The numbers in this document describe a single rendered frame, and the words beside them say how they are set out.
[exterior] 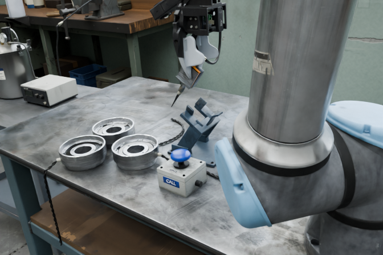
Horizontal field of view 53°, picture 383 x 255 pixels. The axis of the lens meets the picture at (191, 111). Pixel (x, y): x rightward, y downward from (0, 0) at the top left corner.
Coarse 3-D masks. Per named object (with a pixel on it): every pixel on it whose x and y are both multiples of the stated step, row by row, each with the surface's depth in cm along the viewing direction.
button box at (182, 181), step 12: (168, 168) 75; (180, 168) 75; (192, 168) 74; (204, 168) 77; (168, 180) 75; (180, 180) 73; (192, 180) 74; (204, 180) 78; (180, 192) 74; (192, 192) 75
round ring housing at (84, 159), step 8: (80, 136) 92; (88, 136) 92; (96, 136) 92; (64, 144) 89; (72, 144) 91; (88, 144) 90; (104, 144) 87; (64, 152) 88; (72, 152) 87; (80, 152) 90; (88, 152) 87; (96, 152) 85; (104, 152) 87; (64, 160) 84; (72, 160) 83; (80, 160) 83; (88, 160) 84; (96, 160) 85; (72, 168) 85; (80, 168) 85; (88, 168) 85
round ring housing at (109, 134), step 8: (104, 120) 100; (112, 120) 101; (120, 120) 101; (128, 120) 100; (96, 128) 98; (112, 128) 99; (120, 128) 98; (104, 136) 92; (112, 136) 92; (120, 136) 93; (112, 144) 93
